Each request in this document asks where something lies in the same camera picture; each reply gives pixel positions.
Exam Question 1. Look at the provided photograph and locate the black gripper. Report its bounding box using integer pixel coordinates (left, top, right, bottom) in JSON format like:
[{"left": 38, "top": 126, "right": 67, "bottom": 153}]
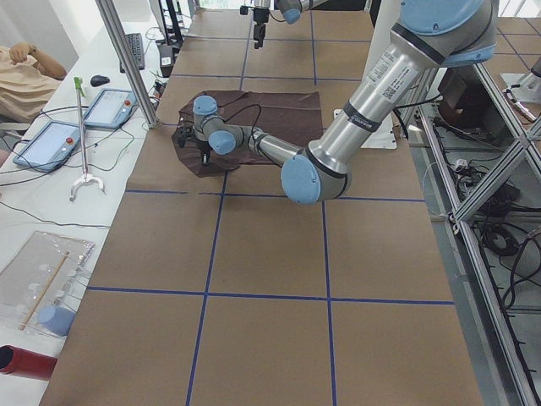
[
  {"left": 253, "top": 7, "right": 269, "bottom": 49},
  {"left": 197, "top": 141, "right": 211, "bottom": 165}
]

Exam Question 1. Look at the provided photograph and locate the seated person in beige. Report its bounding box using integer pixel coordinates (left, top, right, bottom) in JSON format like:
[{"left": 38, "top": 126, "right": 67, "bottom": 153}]
[{"left": 1, "top": 41, "right": 67, "bottom": 123}]

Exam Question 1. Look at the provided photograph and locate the red cylinder tube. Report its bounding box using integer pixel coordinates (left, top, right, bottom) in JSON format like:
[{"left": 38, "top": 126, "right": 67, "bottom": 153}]
[{"left": 1, "top": 345, "right": 57, "bottom": 381}]

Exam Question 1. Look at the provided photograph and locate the near teach pendant tablet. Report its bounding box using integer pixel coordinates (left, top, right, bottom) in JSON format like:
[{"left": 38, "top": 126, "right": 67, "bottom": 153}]
[{"left": 13, "top": 121, "right": 80, "bottom": 173}]

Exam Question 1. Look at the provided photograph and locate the black computer mouse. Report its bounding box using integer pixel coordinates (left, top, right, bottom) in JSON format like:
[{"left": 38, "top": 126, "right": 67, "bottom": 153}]
[{"left": 90, "top": 74, "right": 110, "bottom": 87}]

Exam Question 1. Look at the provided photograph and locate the brown t-shirt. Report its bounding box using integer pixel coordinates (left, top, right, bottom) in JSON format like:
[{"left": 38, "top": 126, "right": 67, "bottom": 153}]
[{"left": 172, "top": 90, "right": 324, "bottom": 177}]

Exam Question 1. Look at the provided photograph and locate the blue plastic cup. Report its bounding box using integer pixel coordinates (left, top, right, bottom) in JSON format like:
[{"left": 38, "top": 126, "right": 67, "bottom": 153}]
[{"left": 38, "top": 305, "right": 75, "bottom": 337}]

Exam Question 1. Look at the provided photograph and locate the far teach pendant tablet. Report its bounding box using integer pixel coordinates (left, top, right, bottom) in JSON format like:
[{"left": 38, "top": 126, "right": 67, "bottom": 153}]
[{"left": 84, "top": 88, "right": 137, "bottom": 129}]

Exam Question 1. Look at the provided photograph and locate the black keyboard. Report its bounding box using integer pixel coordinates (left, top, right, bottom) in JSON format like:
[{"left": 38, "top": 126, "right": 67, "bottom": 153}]
[{"left": 125, "top": 33, "right": 145, "bottom": 70}]

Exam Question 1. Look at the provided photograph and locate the aluminium frame rail structure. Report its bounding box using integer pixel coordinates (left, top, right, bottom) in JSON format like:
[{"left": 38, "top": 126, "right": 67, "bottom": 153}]
[{"left": 407, "top": 55, "right": 540, "bottom": 405}]

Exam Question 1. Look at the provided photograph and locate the reacher grabber stick tool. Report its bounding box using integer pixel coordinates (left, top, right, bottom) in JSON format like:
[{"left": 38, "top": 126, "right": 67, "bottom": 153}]
[{"left": 69, "top": 76, "right": 106, "bottom": 202}]

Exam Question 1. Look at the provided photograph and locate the aluminium frame post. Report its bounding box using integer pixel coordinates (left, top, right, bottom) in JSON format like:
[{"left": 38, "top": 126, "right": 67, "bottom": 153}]
[{"left": 96, "top": 0, "right": 158, "bottom": 129}]

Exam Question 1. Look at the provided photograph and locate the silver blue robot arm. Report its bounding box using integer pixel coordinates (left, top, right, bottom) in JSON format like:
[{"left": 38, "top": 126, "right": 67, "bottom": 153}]
[
  {"left": 193, "top": 1, "right": 499, "bottom": 204},
  {"left": 248, "top": 0, "right": 325, "bottom": 49}
]

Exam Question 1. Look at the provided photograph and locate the teach pendant tablet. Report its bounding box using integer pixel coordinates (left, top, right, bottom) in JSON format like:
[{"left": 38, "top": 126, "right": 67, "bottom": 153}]
[
  {"left": 13, "top": 121, "right": 80, "bottom": 173},
  {"left": 84, "top": 88, "right": 137, "bottom": 129}
]

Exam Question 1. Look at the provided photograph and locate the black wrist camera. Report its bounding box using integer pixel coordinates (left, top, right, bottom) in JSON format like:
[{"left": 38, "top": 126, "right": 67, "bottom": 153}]
[{"left": 174, "top": 124, "right": 197, "bottom": 148}]

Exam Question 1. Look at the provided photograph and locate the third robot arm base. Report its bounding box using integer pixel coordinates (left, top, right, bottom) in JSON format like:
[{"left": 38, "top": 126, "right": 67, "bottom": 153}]
[{"left": 500, "top": 58, "right": 540, "bottom": 123}]

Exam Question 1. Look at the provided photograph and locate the clear plastic bag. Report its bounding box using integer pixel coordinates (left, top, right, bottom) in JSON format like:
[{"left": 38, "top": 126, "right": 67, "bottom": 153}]
[{"left": 1, "top": 231, "right": 95, "bottom": 337}]

